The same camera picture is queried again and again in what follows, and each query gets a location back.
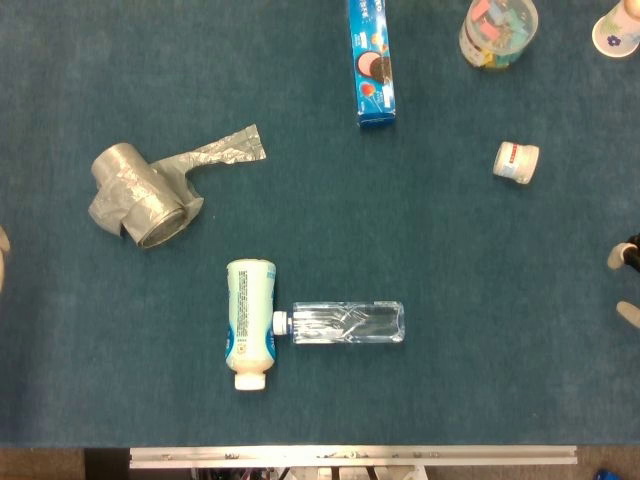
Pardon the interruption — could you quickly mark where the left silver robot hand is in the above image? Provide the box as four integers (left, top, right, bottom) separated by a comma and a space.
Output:
0, 225, 12, 294

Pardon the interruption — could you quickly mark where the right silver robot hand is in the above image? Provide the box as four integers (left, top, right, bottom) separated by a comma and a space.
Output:
606, 232, 640, 330

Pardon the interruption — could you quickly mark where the small white medicine bottle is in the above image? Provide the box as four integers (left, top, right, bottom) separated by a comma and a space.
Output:
492, 141, 541, 185

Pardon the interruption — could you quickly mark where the white paper cup with flowers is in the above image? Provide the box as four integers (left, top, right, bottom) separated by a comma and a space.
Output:
591, 0, 640, 62

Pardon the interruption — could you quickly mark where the white milk drink bottle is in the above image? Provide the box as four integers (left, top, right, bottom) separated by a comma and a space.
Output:
222, 258, 279, 392

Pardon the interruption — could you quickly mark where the clear jar of binder clips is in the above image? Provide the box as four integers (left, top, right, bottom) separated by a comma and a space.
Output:
458, 0, 541, 72

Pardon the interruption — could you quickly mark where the clear plastic water bottle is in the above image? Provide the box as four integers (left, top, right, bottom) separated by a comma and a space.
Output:
272, 300, 406, 345

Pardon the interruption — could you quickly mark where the blue cookie box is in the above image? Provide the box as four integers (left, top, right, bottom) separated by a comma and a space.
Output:
347, 0, 399, 129

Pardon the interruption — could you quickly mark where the aluminium frame rail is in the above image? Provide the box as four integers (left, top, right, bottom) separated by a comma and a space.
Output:
128, 445, 579, 470

